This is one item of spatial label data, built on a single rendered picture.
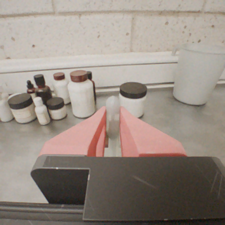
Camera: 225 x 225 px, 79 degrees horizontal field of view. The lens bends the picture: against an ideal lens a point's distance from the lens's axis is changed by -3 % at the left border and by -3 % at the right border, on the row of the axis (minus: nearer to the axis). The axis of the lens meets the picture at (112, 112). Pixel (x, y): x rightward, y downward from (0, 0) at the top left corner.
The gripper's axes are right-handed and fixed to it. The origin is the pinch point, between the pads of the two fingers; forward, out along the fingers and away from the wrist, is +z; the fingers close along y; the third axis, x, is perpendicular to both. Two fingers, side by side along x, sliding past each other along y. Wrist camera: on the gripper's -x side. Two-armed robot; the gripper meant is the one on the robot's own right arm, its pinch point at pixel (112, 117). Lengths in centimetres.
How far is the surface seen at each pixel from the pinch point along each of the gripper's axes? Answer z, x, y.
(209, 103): 25.4, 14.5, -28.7
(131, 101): 18.3, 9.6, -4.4
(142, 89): 20.3, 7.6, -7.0
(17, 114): 16.5, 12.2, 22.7
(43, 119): 15.9, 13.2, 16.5
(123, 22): 39.2, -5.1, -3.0
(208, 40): 44, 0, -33
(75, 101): 18.9, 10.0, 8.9
